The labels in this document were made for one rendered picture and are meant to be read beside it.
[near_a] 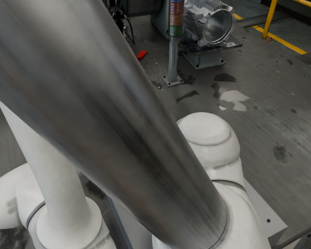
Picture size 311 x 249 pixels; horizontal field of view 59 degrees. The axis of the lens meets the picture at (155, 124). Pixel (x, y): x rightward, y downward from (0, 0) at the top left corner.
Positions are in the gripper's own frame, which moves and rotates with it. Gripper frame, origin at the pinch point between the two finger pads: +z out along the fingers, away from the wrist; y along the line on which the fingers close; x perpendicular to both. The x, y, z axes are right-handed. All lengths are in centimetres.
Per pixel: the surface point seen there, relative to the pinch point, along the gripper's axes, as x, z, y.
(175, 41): 20, 44, 25
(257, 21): 139, 323, 50
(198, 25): 18, 59, 28
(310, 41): 91, 326, -5
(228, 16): 12, 73, 27
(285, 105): 3, 68, -20
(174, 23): 14, 42, 30
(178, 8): 9, 42, 34
